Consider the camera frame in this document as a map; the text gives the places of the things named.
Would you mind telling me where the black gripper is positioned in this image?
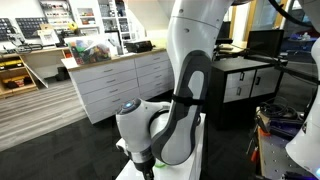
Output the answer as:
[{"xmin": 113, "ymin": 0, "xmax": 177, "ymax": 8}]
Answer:
[{"xmin": 134, "ymin": 161, "xmax": 156, "ymax": 180}]

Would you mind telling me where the white drawer cabinet wooden top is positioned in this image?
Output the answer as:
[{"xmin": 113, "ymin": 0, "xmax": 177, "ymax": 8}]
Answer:
[{"xmin": 60, "ymin": 47, "xmax": 176, "ymax": 125}]

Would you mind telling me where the black box device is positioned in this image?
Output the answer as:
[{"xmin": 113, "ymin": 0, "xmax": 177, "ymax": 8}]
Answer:
[{"xmin": 124, "ymin": 39, "xmax": 155, "ymax": 54}]

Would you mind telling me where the black cabinet with white drawers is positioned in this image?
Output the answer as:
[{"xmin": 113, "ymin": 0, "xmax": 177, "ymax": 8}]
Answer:
[{"xmin": 205, "ymin": 57, "xmax": 285, "ymax": 129}]

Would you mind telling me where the metal breadboard robot stand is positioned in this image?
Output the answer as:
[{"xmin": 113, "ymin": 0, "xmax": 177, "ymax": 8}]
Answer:
[{"xmin": 257, "ymin": 126, "xmax": 320, "ymax": 180}]

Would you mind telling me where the clear bin of colourful parts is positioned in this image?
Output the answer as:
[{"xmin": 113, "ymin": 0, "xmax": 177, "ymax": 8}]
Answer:
[{"xmin": 67, "ymin": 37, "xmax": 113, "ymax": 66}]

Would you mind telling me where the wooden shelf unit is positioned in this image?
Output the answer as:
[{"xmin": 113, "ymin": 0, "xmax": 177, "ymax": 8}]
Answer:
[{"xmin": 0, "ymin": 53, "xmax": 38, "ymax": 98}]

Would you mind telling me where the black flat monitor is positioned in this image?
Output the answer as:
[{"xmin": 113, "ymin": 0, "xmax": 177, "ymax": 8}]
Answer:
[{"xmin": 246, "ymin": 28, "xmax": 286, "ymax": 58}]

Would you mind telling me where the black cable bundle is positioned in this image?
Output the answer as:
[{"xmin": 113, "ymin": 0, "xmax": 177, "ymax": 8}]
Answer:
[{"xmin": 258, "ymin": 99, "xmax": 299, "ymax": 123}]

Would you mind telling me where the black wall pegboard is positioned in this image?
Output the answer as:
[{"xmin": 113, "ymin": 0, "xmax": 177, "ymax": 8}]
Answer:
[{"xmin": 14, "ymin": 16, "xmax": 42, "ymax": 40}]

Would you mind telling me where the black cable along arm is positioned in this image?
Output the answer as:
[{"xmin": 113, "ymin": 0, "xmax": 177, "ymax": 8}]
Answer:
[{"xmin": 266, "ymin": 0, "xmax": 316, "ymax": 29}]

